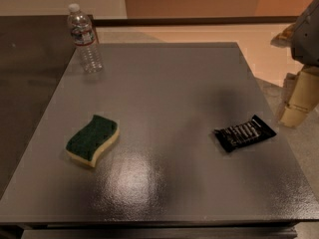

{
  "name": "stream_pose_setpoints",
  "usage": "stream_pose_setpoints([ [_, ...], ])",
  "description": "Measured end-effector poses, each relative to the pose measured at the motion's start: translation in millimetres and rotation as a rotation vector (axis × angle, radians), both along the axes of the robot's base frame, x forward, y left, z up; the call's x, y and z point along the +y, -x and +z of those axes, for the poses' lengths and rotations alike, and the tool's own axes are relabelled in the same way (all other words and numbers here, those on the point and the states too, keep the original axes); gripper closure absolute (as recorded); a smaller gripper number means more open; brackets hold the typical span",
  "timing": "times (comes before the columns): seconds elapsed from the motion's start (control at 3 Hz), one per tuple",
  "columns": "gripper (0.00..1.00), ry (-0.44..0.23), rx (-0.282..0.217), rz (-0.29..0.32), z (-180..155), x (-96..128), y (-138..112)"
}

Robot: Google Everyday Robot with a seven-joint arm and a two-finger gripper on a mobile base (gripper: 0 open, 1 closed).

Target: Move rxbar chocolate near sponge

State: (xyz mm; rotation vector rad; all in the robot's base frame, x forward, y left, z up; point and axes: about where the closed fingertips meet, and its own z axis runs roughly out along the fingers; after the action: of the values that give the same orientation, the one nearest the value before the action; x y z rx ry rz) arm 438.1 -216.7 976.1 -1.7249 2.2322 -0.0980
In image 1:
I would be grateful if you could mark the black rxbar chocolate wrapper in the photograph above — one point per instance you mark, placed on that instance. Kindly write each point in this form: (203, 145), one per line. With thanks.
(238, 136)

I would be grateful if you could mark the green and yellow sponge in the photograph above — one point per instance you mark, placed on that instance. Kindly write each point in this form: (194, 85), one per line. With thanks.
(92, 140)

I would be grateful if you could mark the clear plastic water bottle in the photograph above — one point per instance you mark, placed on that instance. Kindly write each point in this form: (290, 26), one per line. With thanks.
(84, 38)

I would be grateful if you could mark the silver grey gripper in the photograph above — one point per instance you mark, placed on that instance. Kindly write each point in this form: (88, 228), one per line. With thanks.
(307, 39)

